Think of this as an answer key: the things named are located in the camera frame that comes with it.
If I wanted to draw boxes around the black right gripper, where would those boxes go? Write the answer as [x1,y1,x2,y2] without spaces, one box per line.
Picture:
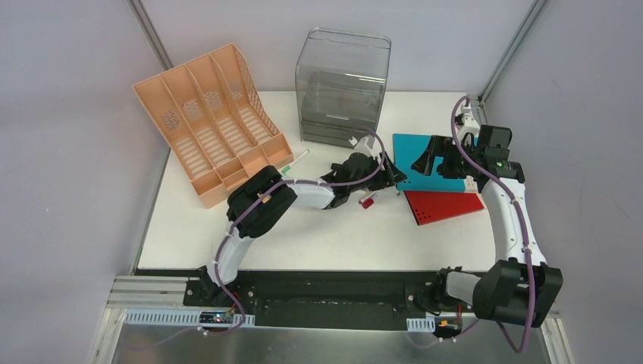
[410,135,481,180]

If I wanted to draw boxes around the teal folder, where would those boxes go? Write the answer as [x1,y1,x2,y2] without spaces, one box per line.
[392,133,478,193]

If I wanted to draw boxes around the red folder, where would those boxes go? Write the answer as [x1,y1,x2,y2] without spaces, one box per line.
[404,191,485,226]

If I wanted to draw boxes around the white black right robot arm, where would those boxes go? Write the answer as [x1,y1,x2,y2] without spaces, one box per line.
[412,133,563,328]

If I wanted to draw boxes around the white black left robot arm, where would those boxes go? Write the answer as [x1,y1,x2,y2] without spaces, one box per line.
[199,152,407,307]

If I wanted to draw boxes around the red small bottle white cap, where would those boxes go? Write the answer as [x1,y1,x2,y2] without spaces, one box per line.
[359,194,377,209]

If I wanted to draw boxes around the white marker green caps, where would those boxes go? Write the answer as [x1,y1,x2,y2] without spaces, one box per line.
[281,149,309,175]

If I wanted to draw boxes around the smoked clear drawer box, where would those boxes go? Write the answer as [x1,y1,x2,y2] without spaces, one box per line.
[295,27,392,148]

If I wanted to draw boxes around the peach plastic file organizer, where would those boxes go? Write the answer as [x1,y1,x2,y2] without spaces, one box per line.
[133,43,293,208]

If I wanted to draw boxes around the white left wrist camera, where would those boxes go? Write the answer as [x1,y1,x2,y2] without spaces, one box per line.
[349,135,375,156]

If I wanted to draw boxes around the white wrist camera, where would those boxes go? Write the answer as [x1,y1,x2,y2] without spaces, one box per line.
[455,105,481,140]
[349,135,375,156]

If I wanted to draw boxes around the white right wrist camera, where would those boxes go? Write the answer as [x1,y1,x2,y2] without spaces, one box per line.
[455,105,481,140]

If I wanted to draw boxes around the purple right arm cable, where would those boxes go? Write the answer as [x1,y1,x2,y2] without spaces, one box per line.
[406,95,538,354]

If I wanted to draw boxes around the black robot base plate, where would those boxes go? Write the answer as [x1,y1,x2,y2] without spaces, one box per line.
[183,269,469,331]

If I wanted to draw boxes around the aluminium frame rail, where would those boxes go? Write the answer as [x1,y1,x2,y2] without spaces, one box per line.
[107,275,256,329]

